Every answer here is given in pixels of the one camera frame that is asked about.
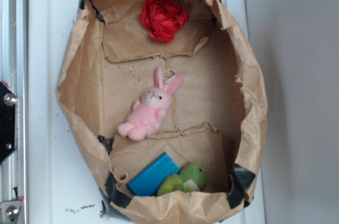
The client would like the red paper flower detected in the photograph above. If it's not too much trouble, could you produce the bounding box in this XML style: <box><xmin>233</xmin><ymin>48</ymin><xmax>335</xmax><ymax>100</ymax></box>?
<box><xmin>139</xmin><ymin>0</ymin><xmax>190</xmax><ymax>43</ymax></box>

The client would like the blue rectangular block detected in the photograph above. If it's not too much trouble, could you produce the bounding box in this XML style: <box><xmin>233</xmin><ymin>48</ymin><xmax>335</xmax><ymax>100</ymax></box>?
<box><xmin>128</xmin><ymin>153</ymin><xmax>181</xmax><ymax>196</ymax></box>

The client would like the metal frame rail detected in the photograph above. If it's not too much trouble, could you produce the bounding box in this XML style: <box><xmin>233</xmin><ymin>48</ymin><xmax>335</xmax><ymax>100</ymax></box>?
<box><xmin>1</xmin><ymin>0</ymin><xmax>28</xmax><ymax>223</ymax></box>

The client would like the green plush toy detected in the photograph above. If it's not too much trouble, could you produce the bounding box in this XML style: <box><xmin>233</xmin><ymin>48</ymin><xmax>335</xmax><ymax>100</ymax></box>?
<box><xmin>156</xmin><ymin>163</ymin><xmax>207</xmax><ymax>196</ymax></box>

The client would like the black bracket plate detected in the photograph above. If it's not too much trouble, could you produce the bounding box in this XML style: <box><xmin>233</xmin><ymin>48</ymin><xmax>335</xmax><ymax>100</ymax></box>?
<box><xmin>0</xmin><ymin>82</ymin><xmax>17</xmax><ymax>164</ymax></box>

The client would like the pink plush bunny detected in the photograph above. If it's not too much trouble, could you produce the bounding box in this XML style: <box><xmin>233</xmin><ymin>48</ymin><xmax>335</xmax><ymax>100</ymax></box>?
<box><xmin>118</xmin><ymin>67</ymin><xmax>183</xmax><ymax>141</ymax></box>

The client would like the brown paper bag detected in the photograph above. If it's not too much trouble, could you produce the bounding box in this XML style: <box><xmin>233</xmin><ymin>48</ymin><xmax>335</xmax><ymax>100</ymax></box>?
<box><xmin>56</xmin><ymin>0</ymin><xmax>268</xmax><ymax>223</ymax></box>

